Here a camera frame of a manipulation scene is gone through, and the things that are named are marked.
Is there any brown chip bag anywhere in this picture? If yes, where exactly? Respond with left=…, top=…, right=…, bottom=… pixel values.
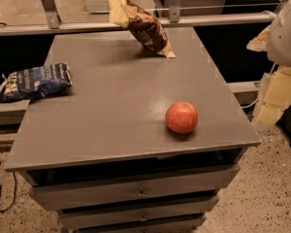
left=109, top=0, right=176, bottom=58

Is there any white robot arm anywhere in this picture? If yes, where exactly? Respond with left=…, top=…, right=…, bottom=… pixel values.
left=267, top=0, right=291, bottom=67

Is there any blue chip bag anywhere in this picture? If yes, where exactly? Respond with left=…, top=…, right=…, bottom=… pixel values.
left=0, top=63, right=72, bottom=103

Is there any grey drawer cabinet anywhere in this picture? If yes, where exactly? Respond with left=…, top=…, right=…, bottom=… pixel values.
left=4, top=26, right=262, bottom=233

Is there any red apple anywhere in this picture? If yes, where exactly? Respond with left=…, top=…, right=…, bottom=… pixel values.
left=165, top=101, right=198, bottom=134

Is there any top grey drawer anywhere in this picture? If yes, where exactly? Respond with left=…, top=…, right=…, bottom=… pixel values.
left=29, top=164, right=240, bottom=211

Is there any grey drawer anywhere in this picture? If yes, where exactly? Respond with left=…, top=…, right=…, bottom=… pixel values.
left=29, top=164, right=240, bottom=211
left=77, top=214, right=206, bottom=233
left=59, top=195, right=219, bottom=229

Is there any middle grey drawer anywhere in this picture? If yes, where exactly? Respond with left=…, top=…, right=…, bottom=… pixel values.
left=59, top=195, right=219, bottom=229

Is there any bottom grey drawer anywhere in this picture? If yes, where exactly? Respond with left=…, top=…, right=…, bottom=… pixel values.
left=77, top=214, right=206, bottom=233

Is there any yellow foam block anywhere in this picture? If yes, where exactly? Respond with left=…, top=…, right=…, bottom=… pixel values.
left=255, top=66, right=291, bottom=124

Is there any metal railing frame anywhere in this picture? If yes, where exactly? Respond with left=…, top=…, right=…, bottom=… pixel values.
left=0, top=0, right=288, bottom=35

